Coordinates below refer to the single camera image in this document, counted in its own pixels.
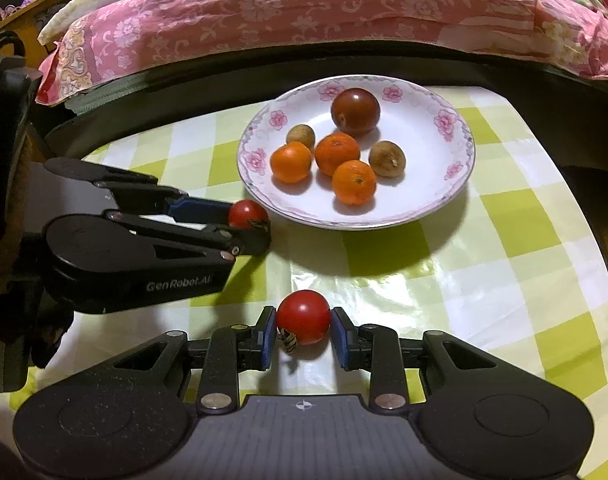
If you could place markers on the pink floral blanket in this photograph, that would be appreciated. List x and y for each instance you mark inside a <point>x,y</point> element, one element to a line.
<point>284,10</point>

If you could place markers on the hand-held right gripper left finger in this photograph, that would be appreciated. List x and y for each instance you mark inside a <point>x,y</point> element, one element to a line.
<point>270,332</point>

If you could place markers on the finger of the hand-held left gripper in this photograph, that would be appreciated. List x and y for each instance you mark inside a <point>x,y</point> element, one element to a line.
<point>203,208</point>
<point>249,241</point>

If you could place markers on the orange mandarin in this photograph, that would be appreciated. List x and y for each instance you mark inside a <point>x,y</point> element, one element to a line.
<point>291,162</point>
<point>354,183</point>
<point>337,154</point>

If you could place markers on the white floral rim plate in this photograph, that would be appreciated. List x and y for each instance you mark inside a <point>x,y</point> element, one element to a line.
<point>424,180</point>

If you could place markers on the grey-green mattress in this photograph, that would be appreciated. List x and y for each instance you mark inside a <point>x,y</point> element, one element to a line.
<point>108,92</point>

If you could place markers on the brown longan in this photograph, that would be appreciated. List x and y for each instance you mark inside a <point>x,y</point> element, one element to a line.
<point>387,158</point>
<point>301,136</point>

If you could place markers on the dark bed frame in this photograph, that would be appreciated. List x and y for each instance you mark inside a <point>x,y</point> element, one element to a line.
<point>208,85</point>

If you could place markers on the green checkered tablecloth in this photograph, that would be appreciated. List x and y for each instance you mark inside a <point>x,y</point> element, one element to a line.
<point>509,270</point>

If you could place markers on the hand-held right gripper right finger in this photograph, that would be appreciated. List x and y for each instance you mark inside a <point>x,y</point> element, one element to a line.
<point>340,335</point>

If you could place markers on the red cherry tomato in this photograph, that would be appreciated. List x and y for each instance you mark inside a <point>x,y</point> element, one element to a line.
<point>246,212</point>
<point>304,321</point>

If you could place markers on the wooden cabinet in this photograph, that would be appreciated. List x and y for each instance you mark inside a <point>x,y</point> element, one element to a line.
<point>43,10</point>

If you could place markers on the dark red tomato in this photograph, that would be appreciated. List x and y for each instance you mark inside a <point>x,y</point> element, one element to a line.
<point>355,111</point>

